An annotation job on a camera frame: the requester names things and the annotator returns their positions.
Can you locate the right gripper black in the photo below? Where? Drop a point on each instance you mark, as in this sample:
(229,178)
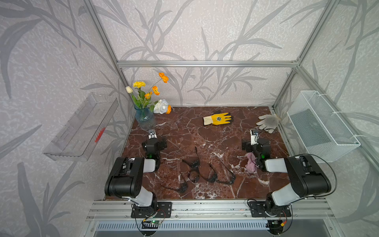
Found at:
(248,145)

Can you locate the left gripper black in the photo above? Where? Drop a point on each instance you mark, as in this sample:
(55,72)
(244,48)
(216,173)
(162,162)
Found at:
(162,144)

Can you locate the pink fluffy cloth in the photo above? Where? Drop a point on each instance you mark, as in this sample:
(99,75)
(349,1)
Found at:
(251,166)

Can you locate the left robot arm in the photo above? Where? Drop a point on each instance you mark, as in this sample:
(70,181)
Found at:
(126,176)

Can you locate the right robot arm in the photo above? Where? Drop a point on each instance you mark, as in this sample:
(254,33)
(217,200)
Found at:
(305,176)

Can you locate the white knit glove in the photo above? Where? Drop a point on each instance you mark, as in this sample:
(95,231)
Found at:
(268,123)

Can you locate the blue glass vase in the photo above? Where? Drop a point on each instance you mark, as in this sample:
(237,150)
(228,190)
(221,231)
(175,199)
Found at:
(145,118)

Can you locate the artificial flower bouquet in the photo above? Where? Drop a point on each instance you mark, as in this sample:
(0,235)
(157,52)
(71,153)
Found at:
(143,100)

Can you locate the yellow black work glove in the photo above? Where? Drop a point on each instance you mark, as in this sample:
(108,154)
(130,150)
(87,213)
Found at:
(218,119)

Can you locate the left circuit board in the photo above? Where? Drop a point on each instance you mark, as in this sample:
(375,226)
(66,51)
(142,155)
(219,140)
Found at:
(150,224)

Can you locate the circuit board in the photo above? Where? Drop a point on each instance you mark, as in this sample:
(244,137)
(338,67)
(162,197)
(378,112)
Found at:
(150,224)
(276,227)

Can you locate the right circuit board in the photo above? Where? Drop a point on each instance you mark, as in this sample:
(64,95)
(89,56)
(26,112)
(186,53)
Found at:
(276,227)

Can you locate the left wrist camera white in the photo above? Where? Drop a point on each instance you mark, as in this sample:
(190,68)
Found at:
(152,134)

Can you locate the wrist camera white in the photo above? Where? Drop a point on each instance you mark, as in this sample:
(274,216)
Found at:
(254,136)
(152,134)

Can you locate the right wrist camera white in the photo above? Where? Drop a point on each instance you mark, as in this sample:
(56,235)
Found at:
(254,136)

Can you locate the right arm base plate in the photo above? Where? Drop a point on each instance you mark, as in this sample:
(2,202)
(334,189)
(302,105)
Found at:
(266,209)

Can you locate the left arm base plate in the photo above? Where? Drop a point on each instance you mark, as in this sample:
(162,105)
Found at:
(161,209)

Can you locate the white wire mesh basket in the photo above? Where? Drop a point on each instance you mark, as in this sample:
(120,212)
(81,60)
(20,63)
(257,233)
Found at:
(320,128)

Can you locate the clear plastic wall tray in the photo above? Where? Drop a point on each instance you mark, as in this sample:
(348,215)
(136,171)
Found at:
(78,138)

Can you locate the aluminium front rail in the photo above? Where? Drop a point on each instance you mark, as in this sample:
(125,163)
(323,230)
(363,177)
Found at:
(211,209)

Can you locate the aluminium frame crossbar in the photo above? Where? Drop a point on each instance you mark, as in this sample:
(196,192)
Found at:
(231,64)

